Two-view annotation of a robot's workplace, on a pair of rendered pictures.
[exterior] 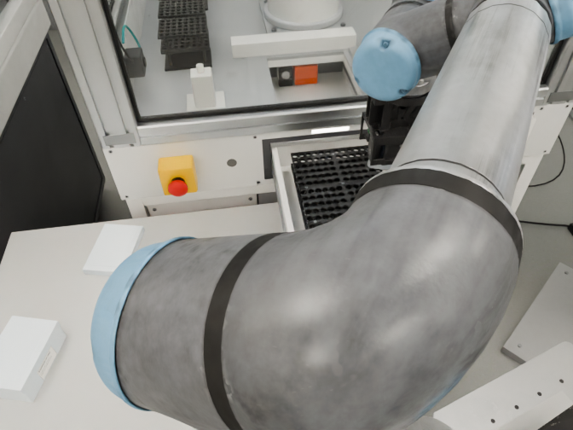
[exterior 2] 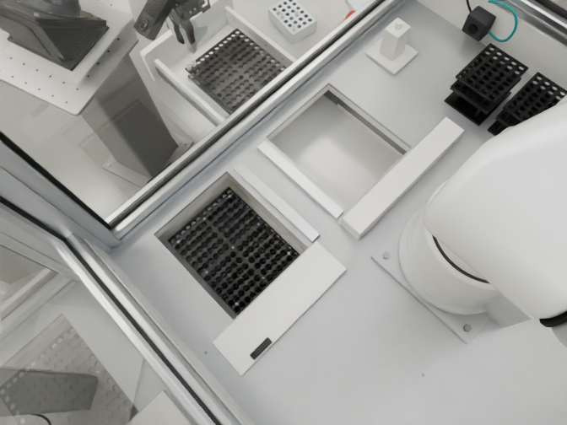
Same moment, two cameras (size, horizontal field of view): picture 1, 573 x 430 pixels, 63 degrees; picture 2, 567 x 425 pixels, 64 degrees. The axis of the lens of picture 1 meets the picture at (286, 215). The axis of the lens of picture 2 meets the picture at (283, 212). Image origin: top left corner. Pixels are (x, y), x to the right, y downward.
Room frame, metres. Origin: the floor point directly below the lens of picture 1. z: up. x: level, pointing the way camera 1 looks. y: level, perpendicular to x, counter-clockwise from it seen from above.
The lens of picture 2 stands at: (1.36, -0.44, 1.81)
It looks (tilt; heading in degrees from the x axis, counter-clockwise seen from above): 68 degrees down; 149
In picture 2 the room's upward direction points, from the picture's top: 7 degrees counter-clockwise
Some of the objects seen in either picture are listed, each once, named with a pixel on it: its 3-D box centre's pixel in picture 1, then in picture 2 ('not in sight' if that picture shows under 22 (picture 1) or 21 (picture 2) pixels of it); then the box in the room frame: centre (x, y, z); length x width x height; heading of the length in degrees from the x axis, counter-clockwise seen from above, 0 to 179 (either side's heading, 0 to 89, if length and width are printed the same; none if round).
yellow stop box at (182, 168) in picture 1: (178, 176); not in sight; (0.75, 0.23, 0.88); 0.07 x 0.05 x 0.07; 97
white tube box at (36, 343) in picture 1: (22, 357); not in sight; (0.39, 0.46, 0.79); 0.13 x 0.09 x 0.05; 171
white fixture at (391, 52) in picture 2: not in sight; (395, 39); (0.90, 0.17, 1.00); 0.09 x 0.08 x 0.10; 7
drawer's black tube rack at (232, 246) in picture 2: not in sight; (234, 251); (1.04, -0.38, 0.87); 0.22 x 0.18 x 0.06; 7
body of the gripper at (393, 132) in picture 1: (396, 121); not in sight; (0.59, -0.17, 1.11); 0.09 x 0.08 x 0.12; 97
